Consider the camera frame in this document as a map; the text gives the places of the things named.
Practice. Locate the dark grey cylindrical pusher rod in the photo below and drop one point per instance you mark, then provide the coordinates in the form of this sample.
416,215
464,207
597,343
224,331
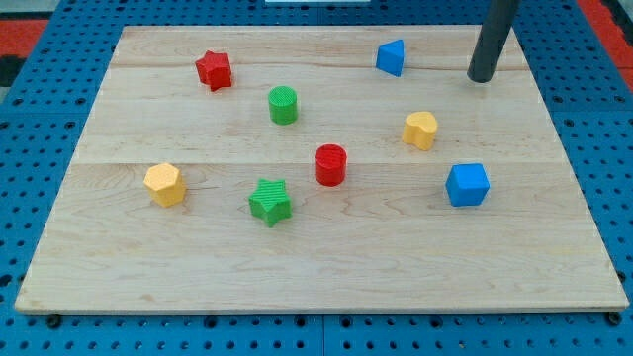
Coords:
491,40

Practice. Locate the blue triangle block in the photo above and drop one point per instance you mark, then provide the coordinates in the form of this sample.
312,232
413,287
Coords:
391,57

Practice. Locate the red star block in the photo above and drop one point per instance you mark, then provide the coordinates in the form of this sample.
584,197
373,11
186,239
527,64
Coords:
214,70

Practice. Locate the red cylinder block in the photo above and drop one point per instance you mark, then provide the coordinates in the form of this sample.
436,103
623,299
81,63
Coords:
330,164

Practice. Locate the light wooden board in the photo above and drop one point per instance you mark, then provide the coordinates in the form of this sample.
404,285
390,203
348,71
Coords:
385,240

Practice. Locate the green star block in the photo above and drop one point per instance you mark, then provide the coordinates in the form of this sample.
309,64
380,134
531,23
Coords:
270,201

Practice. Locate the yellow hexagon block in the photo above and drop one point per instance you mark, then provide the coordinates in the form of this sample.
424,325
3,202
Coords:
165,185

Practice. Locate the green cylinder block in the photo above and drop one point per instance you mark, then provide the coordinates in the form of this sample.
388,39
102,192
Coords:
283,105

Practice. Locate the yellow heart block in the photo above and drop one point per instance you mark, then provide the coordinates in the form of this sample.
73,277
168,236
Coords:
420,129

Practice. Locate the blue cube block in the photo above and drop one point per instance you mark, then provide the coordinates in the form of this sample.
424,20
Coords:
467,184

